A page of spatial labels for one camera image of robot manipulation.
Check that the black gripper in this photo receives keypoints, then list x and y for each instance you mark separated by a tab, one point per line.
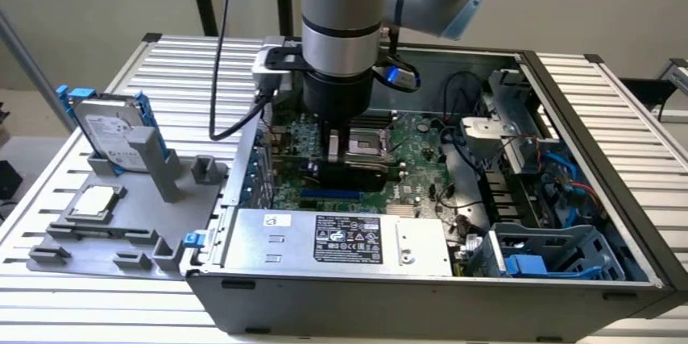
337	94

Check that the black graphics card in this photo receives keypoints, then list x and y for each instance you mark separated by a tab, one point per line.
349	179

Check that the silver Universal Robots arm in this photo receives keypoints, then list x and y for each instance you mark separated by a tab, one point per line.
336	5

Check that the black RAM slots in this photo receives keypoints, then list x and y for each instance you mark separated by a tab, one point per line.
376	118

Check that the blue silver USB plug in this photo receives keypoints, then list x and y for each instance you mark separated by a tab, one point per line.
398	76

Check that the CPU socket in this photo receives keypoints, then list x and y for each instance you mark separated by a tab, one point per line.
370	144

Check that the coin cell battery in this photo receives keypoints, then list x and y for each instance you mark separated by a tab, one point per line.
424	125

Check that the green motherboard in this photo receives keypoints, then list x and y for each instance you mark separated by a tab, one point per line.
418	175

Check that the blue expansion slot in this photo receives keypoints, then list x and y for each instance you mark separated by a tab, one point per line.
308	194

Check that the silver chipset heatsink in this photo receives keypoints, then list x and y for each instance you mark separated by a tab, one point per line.
401	211

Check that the metal drive cage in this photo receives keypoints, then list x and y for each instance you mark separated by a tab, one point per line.
510	118

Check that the silver power supply unit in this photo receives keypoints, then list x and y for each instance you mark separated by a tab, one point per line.
300	239

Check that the hard disk with blue rails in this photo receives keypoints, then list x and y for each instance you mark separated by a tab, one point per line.
109	130

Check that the blue case latch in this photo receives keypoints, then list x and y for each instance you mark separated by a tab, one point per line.
194	240

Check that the grey parts rack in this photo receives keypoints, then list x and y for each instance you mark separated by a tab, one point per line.
134	231

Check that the silver CPU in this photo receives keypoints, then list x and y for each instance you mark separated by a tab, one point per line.
96	201

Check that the black open PC case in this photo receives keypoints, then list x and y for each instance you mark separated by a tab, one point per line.
408	303

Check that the grey blue disk bay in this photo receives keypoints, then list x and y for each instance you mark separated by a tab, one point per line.
553	251

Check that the dark object on desk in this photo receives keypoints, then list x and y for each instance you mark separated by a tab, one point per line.
8	179

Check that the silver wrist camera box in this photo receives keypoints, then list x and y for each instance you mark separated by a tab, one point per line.
270	66

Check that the aluminium frame post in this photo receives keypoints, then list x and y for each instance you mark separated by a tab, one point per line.
32	66

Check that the aluminium profile frame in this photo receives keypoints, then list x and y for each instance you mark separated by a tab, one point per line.
674	82

